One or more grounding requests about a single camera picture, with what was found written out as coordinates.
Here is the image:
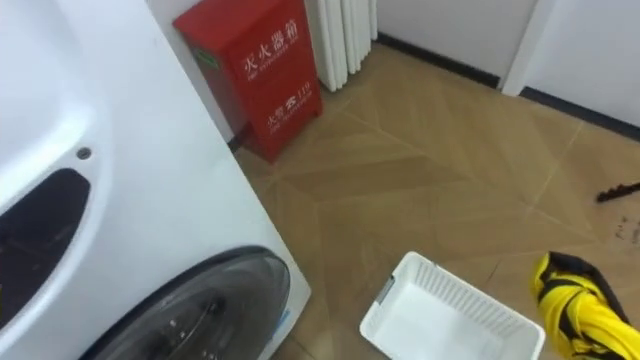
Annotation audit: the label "yellow and black garment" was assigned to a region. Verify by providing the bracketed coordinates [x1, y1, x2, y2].
[530, 251, 640, 360]

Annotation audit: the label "red fire extinguisher box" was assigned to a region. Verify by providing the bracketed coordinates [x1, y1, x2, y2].
[172, 0, 324, 165]

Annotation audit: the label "white stacked washing machines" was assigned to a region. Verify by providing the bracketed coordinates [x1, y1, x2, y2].
[0, 0, 312, 360]

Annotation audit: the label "white plastic laundry basket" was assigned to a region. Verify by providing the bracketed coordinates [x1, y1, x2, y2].
[359, 250, 547, 360]

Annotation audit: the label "white wall radiator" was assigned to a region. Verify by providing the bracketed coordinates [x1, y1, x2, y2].
[303, 0, 379, 93]

